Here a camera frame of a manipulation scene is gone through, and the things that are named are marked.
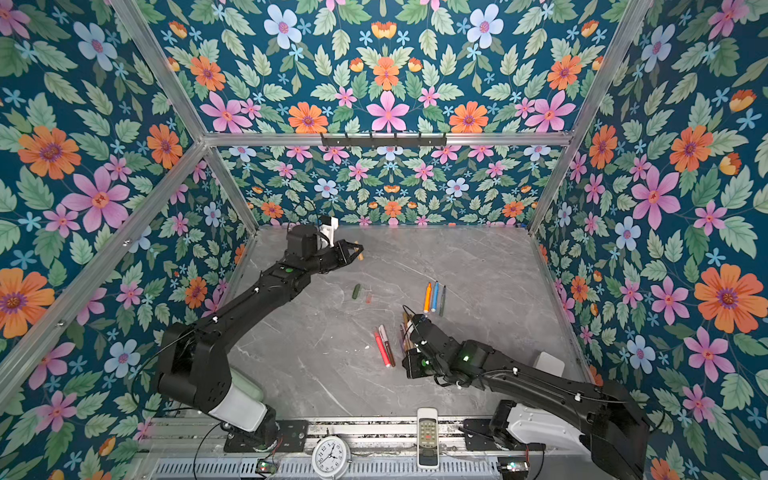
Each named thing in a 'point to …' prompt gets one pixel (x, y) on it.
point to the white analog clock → (332, 457)
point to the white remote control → (427, 438)
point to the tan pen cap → (360, 255)
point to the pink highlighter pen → (387, 364)
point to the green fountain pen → (442, 301)
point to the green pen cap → (355, 291)
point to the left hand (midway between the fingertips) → (365, 241)
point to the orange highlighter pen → (428, 298)
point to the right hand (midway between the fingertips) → (401, 362)
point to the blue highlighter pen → (436, 296)
